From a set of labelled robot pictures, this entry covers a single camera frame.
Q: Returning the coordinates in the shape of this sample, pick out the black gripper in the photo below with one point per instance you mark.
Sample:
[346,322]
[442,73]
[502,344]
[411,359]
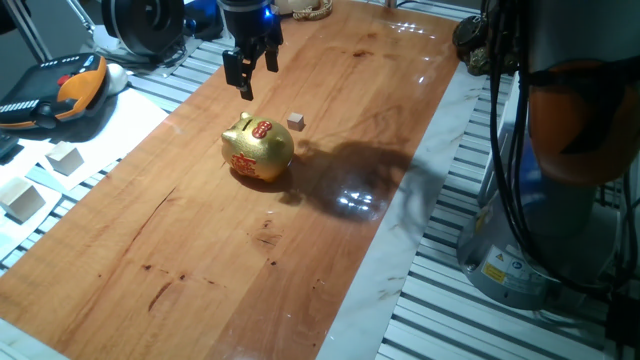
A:
[247,25]

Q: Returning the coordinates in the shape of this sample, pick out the white paper sheets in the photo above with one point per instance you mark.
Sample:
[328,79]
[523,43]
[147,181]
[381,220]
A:
[120,125]

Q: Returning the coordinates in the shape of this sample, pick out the blue bag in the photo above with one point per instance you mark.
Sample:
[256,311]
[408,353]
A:
[205,20]

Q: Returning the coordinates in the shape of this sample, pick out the black keyboard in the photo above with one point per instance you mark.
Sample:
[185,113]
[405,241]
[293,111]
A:
[6,145]

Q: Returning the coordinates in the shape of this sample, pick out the black filament spool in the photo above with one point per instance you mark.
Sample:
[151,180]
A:
[145,22]

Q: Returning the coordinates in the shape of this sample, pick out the golden piggy bank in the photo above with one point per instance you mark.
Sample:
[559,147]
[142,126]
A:
[260,150]

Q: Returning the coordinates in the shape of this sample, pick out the small wooden cube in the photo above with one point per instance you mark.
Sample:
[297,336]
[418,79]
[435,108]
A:
[295,122]

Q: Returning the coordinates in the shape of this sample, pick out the white round object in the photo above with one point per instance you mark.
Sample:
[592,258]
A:
[117,77]

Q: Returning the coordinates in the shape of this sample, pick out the pale wooden block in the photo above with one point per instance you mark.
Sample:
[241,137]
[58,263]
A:
[22,200]
[65,159]

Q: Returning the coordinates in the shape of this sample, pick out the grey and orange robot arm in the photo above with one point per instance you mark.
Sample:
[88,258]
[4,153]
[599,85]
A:
[565,125]

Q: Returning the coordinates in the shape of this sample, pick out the black orange teach pendant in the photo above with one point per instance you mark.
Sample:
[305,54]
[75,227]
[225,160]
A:
[55,90]

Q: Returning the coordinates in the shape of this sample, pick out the cream vintage telephone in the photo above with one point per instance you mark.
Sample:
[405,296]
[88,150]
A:
[312,12]

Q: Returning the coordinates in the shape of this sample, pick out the slanted grey metal bar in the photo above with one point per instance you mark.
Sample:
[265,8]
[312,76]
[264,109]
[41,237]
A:
[82,15]
[27,30]

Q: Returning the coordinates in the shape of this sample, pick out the wood grain table mat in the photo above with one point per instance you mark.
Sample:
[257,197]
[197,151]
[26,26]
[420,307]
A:
[200,225]

